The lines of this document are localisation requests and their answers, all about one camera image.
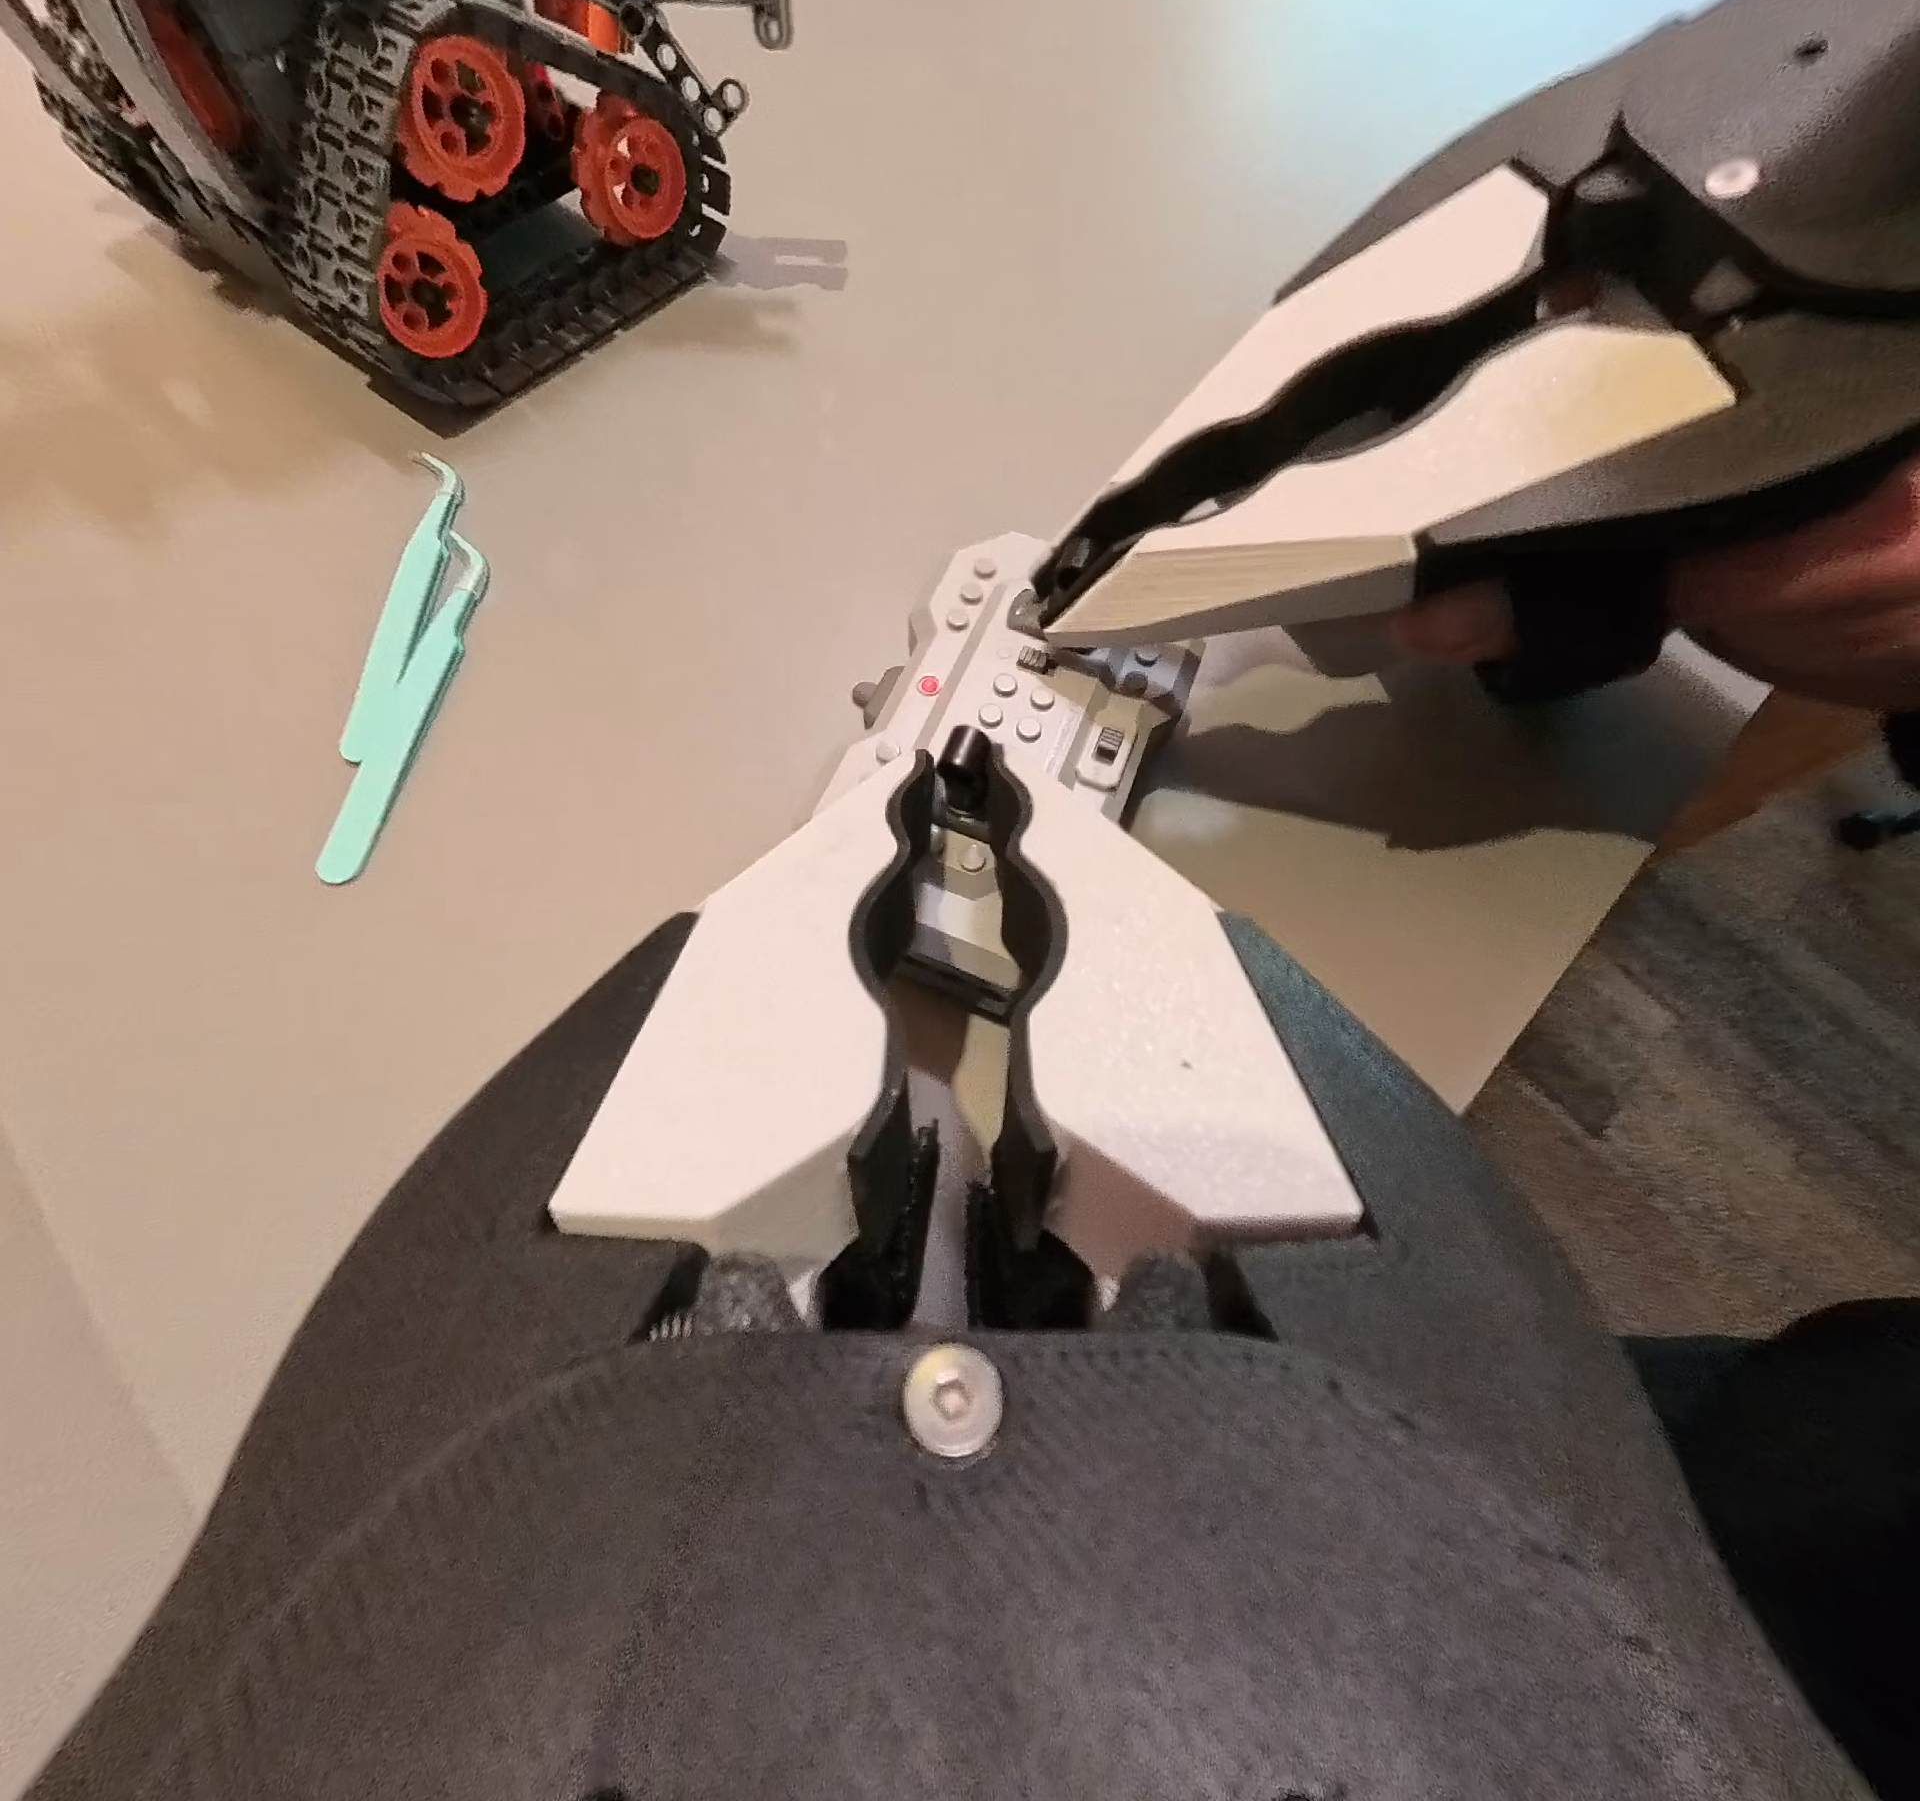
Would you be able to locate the teal plastic tweezers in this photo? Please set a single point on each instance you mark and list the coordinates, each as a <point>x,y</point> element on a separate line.
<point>405,661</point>

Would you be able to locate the person's right hand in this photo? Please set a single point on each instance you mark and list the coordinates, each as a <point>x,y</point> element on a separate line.
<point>1801,604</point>

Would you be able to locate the grey desk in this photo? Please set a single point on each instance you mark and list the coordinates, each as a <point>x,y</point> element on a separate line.
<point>901,241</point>

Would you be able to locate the grey remote controller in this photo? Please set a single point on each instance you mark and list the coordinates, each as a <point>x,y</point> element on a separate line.
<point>1021,661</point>

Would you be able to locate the tracked building-block toy robot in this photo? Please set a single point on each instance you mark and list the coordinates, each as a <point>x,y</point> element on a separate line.
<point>360,93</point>

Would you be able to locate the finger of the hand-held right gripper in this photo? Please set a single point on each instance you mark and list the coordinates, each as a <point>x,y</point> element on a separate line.
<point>1411,512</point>
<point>1352,333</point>

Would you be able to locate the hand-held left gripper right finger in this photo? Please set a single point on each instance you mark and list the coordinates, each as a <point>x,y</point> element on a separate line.
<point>1202,1083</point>

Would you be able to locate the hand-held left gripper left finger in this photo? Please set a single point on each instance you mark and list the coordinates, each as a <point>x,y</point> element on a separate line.
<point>707,1083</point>

